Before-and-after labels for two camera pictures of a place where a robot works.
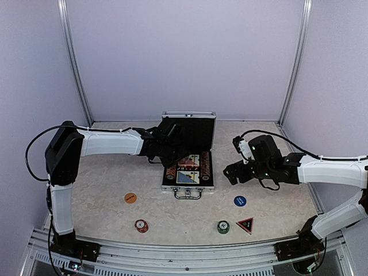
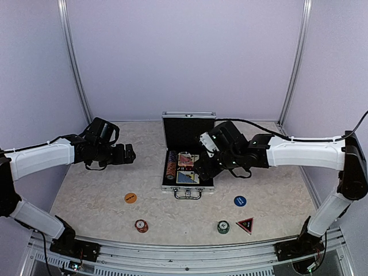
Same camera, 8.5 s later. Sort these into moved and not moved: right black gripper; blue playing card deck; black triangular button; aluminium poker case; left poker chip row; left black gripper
Moved: right black gripper; left black gripper
Not moved: blue playing card deck; left poker chip row; black triangular button; aluminium poker case
